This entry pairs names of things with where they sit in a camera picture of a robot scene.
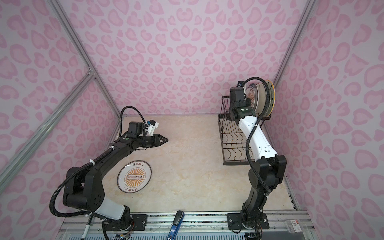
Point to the black marker pen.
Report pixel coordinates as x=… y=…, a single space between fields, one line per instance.
x=86 y=230

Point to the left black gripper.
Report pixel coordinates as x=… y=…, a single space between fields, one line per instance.
x=157 y=141

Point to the white label with red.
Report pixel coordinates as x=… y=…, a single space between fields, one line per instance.
x=293 y=226

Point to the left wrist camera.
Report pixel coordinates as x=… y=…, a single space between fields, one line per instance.
x=151 y=127

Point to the star and cat plate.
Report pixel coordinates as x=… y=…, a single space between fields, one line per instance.
x=272 y=97

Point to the large orange sunburst plate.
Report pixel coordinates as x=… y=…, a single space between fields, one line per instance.
x=134 y=177

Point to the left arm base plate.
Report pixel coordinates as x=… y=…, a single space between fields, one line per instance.
x=138 y=223

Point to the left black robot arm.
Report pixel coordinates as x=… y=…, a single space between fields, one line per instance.
x=82 y=192

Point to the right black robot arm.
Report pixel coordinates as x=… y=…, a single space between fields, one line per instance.
x=267 y=167

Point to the small orange sunburst plate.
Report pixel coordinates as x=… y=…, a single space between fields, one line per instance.
x=253 y=94

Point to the cream floral branch plate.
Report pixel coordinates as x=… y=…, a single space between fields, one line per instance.
x=262 y=97

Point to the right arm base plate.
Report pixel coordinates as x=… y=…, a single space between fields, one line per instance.
x=237 y=222

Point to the blue handled tool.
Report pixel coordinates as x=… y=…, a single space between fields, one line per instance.
x=178 y=219

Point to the black wire dish rack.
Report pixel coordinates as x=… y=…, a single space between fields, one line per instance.
x=233 y=140

